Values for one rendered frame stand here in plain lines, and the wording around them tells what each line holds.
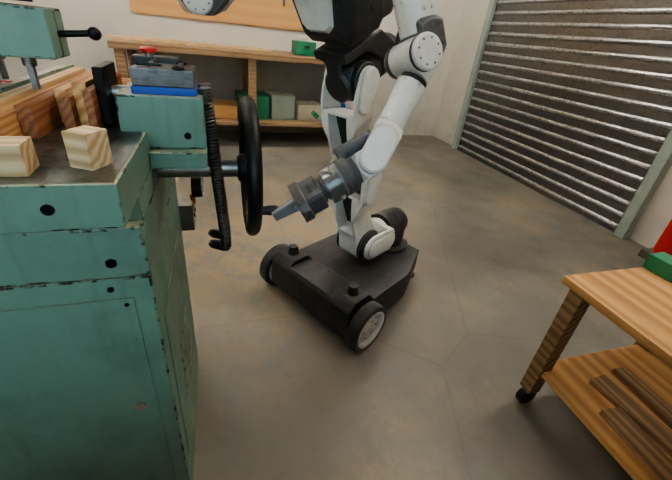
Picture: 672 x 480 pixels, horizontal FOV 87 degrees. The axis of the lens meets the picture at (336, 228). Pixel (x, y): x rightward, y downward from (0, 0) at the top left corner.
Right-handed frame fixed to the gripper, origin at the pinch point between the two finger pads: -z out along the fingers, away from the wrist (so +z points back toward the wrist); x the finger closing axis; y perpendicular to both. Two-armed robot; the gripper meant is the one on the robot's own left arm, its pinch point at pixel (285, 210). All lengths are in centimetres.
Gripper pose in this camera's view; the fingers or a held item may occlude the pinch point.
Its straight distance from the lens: 83.8
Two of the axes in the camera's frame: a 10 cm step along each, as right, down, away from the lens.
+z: 8.7, -4.9, 0.2
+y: -3.4, -6.3, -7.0
